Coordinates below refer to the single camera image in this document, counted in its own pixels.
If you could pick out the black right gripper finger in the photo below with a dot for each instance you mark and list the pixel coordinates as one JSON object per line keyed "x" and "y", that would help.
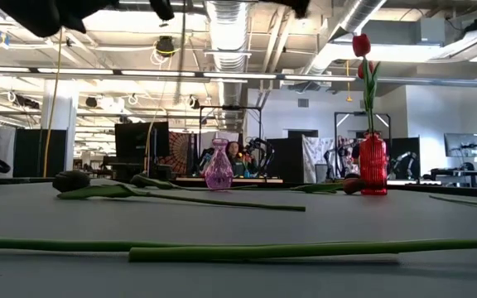
{"x": 298, "y": 7}

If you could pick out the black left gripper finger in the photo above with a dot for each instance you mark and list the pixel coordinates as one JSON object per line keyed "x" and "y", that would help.
{"x": 163, "y": 9}

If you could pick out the dark purple artificial tulip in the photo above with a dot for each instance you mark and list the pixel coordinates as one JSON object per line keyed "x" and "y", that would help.
{"x": 263, "y": 251}
{"x": 139, "y": 181}
{"x": 70, "y": 181}

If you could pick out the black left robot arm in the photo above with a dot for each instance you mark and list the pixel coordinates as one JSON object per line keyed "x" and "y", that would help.
{"x": 31, "y": 16}

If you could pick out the black background robot arm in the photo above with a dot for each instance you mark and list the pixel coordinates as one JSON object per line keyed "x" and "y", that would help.
{"x": 263, "y": 149}

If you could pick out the purple glass vase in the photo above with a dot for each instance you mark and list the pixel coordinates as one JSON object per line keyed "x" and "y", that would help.
{"x": 219, "y": 174}

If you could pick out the red ribbed glass vase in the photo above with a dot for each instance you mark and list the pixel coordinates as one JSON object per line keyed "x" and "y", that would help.
{"x": 373, "y": 165}

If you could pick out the black round ceiling device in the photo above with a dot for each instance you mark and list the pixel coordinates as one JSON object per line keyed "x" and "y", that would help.
{"x": 165, "y": 45}

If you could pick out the long linear ceiling lamp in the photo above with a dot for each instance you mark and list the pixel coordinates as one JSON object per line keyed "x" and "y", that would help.
{"x": 238, "y": 75}

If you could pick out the white pillar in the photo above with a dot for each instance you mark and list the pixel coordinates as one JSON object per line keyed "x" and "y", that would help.
{"x": 58, "y": 107}

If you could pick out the large black monitor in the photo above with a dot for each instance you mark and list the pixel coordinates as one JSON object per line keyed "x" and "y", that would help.
{"x": 139, "y": 140}

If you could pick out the black partition panel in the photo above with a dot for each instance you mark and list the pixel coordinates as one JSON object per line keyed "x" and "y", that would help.
{"x": 27, "y": 142}

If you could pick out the mandala pattern tapestry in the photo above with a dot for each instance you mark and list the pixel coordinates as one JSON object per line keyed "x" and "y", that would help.
{"x": 179, "y": 151}

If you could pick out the white patterned cloth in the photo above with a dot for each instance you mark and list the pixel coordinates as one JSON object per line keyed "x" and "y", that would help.
{"x": 315, "y": 153}

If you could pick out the black cabinet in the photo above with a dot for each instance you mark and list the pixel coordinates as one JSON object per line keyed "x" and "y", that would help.
{"x": 288, "y": 161}

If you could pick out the person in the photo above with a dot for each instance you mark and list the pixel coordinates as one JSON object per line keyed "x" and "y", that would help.
{"x": 235, "y": 159}

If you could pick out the wooden background table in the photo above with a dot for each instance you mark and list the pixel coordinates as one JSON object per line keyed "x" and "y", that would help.
{"x": 259, "y": 180}

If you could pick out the black screen panel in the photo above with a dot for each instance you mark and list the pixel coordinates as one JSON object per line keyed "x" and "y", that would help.
{"x": 408, "y": 157}

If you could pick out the desk monitor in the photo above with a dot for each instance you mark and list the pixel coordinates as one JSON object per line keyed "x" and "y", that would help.
{"x": 462, "y": 145}

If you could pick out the dark office desk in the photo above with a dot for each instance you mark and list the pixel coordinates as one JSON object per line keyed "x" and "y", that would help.
{"x": 458, "y": 173}

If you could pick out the grey-blue table mat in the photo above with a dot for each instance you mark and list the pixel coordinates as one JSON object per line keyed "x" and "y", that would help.
{"x": 238, "y": 281}

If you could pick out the smooth silver ventilation duct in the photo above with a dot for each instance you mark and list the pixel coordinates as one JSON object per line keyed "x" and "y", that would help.
{"x": 358, "y": 16}

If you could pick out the silver ribbed ventilation duct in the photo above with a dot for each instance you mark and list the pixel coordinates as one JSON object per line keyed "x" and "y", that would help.
{"x": 227, "y": 33}

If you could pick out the grey rectangular air duct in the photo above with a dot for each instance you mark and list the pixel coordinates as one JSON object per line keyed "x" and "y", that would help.
{"x": 412, "y": 31}

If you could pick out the black metal table frame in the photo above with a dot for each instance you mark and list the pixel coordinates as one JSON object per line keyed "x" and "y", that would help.
{"x": 429, "y": 189}

